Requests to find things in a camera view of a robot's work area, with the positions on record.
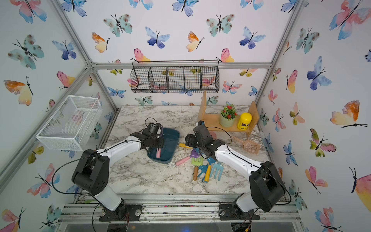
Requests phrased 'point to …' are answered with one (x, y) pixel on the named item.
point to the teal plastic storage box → (165, 155)
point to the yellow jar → (244, 121)
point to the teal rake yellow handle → (196, 149)
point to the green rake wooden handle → (196, 161)
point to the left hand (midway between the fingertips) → (164, 141)
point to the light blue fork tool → (218, 166)
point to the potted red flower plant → (227, 116)
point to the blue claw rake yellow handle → (206, 169)
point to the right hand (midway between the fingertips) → (190, 137)
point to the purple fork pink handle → (158, 152)
